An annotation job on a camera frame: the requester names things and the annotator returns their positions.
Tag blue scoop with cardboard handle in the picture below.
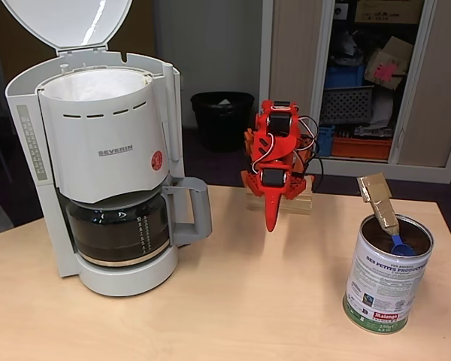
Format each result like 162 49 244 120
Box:
356 172 413 256

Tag white green coffee tin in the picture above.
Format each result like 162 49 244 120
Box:
341 214 435 335

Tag ground coffee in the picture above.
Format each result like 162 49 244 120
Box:
362 220 431 257

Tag white drip coffee maker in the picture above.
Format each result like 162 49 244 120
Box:
0 0 183 298

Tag white paper coffee filter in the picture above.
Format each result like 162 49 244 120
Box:
44 69 153 102

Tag wooden base block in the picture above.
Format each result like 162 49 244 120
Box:
247 186 313 216

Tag orange clamp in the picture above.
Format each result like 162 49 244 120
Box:
243 127 260 166

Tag small blue bin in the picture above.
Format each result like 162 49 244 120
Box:
317 126 336 157

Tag black trash bin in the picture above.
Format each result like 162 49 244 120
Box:
190 92 256 153

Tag orange plastic crate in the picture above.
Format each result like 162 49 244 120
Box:
331 135 393 159

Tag grey perforated basket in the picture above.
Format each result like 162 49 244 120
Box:
319 85 375 126

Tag blue plastic crate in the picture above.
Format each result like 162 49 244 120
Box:
325 64 365 90

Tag white cabinet beige doors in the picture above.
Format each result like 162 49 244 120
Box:
261 0 451 185

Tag dark crumpled bag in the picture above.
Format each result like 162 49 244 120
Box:
329 29 366 67

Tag cardboard box pink sticker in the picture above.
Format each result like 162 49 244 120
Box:
363 35 414 91

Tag brown cardboard box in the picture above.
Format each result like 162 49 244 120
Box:
355 0 425 24

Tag white red servo cable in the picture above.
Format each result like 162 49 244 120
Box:
251 135 276 171

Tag glass carafe grey handle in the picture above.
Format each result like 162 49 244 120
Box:
65 176 213 268

